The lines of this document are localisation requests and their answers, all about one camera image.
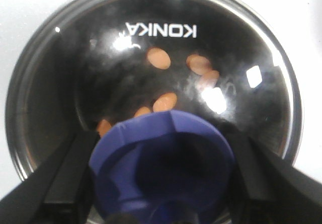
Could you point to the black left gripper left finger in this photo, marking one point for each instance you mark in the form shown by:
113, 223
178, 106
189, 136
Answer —
60, 190

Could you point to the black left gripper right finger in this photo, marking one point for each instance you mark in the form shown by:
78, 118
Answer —
266, 189

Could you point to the orange ham slice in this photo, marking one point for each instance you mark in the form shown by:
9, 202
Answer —
165, 102
158, 58
198, 64

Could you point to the glass lid with blue knob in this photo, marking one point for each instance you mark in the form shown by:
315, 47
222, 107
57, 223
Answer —
161, 167

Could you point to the dark blue saucepan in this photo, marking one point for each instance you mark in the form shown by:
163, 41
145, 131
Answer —
88, 62

